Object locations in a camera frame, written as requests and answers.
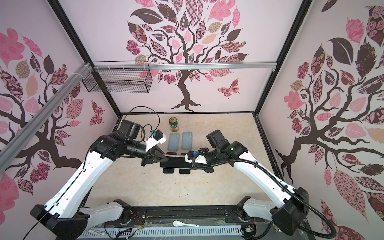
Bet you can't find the black phone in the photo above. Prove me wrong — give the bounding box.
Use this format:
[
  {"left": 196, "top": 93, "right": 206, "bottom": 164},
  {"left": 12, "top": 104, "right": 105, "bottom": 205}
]
[
  {"left": 163, "top": 168, "right": 175, "bottom": 174},
  {"left": 179, "top": 169, "right": 191, "bottom": 175},
  {"left": 160, "top": 157, "right": 193, "bottom": 169}
]

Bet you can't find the light blue phone case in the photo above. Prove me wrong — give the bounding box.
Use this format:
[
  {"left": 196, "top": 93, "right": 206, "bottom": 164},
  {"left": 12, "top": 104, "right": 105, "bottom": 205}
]
[
  {"left": 182, "top": 132, "right": 193, "bottom": 150},
  {"left": 168, "top": 133, "right": 180, "bottom": 152}
]

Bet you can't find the pink phone case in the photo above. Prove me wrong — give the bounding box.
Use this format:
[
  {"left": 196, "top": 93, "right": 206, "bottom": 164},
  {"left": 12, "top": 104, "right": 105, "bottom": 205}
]
[{"left": 165, "top": 153, "right": 186, "bottom": 158}]

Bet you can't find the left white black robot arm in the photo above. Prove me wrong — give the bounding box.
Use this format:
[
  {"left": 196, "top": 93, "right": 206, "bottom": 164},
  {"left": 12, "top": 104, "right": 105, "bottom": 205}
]
[{"left": 30, "top": 120, "right": 168, "bottom": 240}]

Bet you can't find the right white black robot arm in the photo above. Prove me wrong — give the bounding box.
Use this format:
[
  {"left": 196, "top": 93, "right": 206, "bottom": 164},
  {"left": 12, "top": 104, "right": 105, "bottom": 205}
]
[{"left": 185, "top": 130, "right": 309, "bottom": 236}]

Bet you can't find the green gold drink can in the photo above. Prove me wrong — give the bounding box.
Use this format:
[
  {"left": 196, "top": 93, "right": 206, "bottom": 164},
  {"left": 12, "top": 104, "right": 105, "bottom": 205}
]
[{"left": 169, "top": 117, "right": 179, "bottom": 133}]

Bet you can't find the white plastic spoon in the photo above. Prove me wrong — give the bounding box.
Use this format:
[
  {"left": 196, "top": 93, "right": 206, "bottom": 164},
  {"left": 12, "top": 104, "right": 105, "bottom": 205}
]
[{"left": 173, "top": 220, "right": 199, "bottom": 228}]

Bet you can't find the silver aluminium bar back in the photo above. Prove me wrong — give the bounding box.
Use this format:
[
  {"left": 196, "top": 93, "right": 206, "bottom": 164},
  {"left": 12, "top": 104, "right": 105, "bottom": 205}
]
[{"left": 93, "top": 62, "right": 277, "bottom": 71}]

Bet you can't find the silver aluminium bar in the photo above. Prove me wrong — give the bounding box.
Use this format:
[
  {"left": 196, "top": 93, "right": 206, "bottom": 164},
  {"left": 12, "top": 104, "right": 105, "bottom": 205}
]
[
  {"left": 93, "top": 62, "right": 277, "bottom": 71},
  {"left": 1, "top": 63, "right": 92, "bottom": 173}
]

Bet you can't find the silver aluminium bar left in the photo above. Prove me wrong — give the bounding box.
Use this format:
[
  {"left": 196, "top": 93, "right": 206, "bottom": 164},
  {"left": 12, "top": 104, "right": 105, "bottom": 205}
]
[{"left": 1, "top": 63, "right": 92, "bottom": 173}]

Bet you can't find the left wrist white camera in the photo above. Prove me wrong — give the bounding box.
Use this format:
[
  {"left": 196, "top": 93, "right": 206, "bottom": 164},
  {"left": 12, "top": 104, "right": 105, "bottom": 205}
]
[{"left": 145, "top": 130, "right": 167, "bottom": 152}]

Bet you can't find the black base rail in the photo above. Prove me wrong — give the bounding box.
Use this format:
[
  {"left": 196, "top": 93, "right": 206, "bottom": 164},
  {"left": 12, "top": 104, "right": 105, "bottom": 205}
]
[{"left": 80, "top": 204, "right": 271, "bottom": 226}]

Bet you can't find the left black thin cable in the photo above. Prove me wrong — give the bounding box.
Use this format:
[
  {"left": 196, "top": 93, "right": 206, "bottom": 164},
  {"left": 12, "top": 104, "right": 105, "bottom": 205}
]
[{"left": 122, "top": 105, "right": 162, "bottom": 142}]

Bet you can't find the white slotted cable duct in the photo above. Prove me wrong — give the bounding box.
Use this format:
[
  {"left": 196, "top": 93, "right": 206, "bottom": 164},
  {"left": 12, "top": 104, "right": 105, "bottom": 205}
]
[{"left": 78, "top": 226, "right": 242, "bottom": 240}]

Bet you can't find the black wire basket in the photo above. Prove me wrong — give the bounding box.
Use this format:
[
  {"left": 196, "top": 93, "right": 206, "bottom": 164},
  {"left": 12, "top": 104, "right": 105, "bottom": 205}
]
[{"left": 82, "top": 60, "right": 153, "bottom": 94}]

